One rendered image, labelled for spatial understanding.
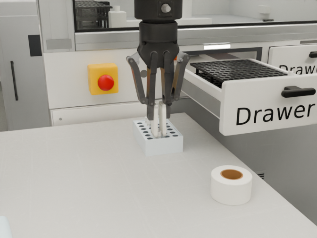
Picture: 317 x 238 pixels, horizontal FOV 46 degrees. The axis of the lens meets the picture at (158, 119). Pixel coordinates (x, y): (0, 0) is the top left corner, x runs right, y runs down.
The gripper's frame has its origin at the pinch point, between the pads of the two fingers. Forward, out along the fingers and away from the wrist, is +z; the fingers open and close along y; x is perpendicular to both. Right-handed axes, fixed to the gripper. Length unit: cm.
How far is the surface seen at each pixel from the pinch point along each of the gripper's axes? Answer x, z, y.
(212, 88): 1.0, -5.4, 12.7
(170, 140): -1.6, 4.7, 2.2
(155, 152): -1.6, 7.0, -1.2
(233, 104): -8.3, -4.7, 12.9
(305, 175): 27, 37, 62
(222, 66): 17.9, -6.1, 22.9
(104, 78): 17.6, -5.1, -8.7
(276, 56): 24, -6, 43
